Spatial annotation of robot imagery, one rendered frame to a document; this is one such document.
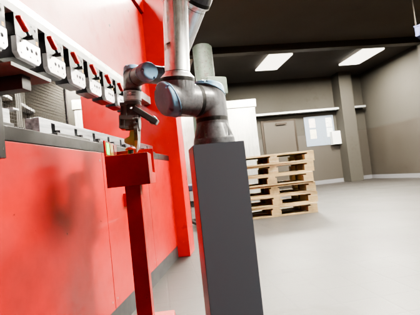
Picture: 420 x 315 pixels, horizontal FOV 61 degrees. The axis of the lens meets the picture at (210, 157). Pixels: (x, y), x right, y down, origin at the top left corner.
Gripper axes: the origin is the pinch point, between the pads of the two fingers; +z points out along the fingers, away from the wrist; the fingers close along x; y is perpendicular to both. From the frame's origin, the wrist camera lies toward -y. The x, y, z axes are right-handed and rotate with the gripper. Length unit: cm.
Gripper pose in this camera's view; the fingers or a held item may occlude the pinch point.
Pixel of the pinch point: (137, 149)
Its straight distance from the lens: 153.2
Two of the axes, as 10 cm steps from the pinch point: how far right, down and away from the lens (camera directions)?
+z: 0.2, 10.0, -0.5
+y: -10.0, 0.2, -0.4
